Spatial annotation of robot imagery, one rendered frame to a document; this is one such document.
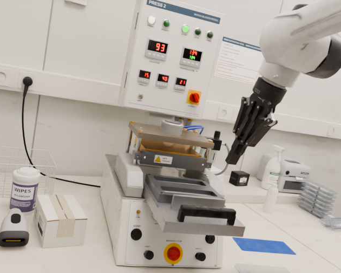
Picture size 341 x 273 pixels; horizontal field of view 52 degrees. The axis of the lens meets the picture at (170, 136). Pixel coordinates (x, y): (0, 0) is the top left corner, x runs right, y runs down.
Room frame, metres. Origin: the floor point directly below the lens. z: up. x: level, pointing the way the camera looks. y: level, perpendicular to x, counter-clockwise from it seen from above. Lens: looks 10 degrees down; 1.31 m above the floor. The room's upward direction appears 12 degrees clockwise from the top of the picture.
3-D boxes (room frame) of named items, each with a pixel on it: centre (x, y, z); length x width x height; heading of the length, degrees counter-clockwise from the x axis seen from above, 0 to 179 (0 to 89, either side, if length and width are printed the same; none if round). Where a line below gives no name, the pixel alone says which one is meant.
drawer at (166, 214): (0.95, -0.09, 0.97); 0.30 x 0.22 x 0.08; 19
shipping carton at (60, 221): (1.02, 0.29, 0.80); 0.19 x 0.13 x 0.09; 29
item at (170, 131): (1.25, -0.01, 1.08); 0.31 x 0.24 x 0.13; 109
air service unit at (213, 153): (1.41, -0.17, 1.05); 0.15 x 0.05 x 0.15; 109
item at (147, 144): (1.22, -0.01, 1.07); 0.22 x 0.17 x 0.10; 109
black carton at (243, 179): (1.86, -0.42, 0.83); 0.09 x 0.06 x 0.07; 126
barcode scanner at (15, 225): (0.96, 0.41, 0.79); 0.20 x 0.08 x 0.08; 29
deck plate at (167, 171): (1.25, 0.01, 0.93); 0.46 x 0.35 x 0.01; 19
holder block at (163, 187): (1.00, -0.07, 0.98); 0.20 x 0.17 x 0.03; 109
